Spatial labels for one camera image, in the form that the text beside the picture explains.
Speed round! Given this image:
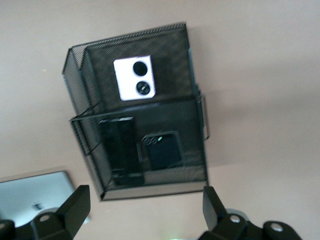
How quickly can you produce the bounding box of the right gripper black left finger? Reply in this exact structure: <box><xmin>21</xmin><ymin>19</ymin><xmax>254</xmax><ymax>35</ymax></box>
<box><xmin>0</xmin><ymin>184</ymin><xmax>91</xmax><ymax>240</ymax></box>

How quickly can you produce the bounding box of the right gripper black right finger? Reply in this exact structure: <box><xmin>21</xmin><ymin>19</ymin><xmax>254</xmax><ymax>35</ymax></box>
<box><xmin>202</xmin><ymin>186</ymin><xmax>302</xmax><ymax>240</ymax></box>

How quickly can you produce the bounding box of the small black phone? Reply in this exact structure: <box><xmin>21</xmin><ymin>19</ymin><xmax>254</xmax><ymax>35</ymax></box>
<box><xmin>141</xmin><ymin>130</ymin><xmax>184</xmax><ymax>171</ymax></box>

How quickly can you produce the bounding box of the large black smartphone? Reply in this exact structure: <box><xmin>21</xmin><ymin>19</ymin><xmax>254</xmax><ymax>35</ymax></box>
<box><xmin>98</xmin><ymin>116</ymin><xmax>145</xmax><ymax>186</ymax></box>

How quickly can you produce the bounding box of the lilac flip phone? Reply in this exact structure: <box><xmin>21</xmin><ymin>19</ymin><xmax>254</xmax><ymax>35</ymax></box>
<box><xmin>113</xmin><ymin>54</ymin><xmax>156</xmax><ymax>102</ymax></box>

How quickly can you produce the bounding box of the silver closed laptop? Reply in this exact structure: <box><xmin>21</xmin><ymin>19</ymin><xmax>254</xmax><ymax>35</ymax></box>
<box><xmin>0</xmin><ymin>170</ymin><xmax>91</xmax><ymax>227</ymax></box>

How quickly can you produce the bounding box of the black mesh two-tier organizer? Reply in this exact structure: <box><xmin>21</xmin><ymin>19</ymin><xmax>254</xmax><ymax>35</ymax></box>
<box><xmin>61</xmin><ymin>21</ymin><xmax>211</xmax><ymax>202</ymax></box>

